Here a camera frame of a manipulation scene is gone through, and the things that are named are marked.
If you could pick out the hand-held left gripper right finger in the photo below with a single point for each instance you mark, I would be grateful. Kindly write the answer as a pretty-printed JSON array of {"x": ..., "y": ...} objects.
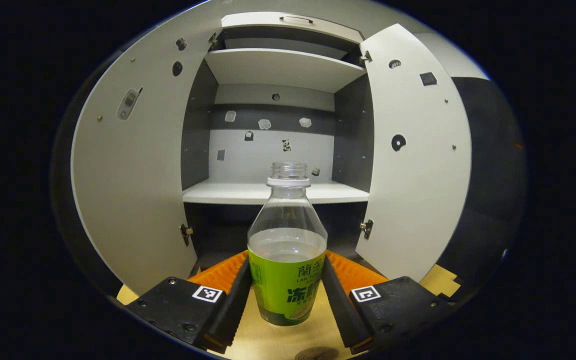
[{"x": 343, "y": 315}]

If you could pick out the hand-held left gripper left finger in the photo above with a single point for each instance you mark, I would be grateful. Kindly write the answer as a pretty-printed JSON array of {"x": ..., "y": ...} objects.
[{"x": 235, "y": 310}]

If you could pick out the round brown coaster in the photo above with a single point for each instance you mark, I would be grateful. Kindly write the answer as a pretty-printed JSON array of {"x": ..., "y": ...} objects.
[{"x": 318, "y": 354}]

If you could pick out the green label plastic bottle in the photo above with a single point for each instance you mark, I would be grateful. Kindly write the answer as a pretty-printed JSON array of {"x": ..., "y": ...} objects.
[{"x": 288, "y": 285}]

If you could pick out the white cabinet door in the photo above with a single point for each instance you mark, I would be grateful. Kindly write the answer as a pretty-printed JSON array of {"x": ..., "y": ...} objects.
[
  {"x": 418, "y": 200},
  {"x": 133, "y": 190}
]

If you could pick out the white cabinet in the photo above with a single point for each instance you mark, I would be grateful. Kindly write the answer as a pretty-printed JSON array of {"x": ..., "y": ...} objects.
[{"x": 198, "y": 140}]

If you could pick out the metal door hinge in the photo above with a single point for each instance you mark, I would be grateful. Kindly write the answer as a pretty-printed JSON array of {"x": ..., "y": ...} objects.
[
  {"x": 366, "y": 228},
  {"x": 186, "y": 234},
  {"x": 213, "y": 38},
  {"x": 365, "y": 56}
]

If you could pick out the white cabinet shelf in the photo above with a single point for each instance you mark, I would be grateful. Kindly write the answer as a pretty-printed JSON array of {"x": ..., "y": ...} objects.
[
  {"x": 283, "y": 67},
  {"x": 228, "y": 192}
]

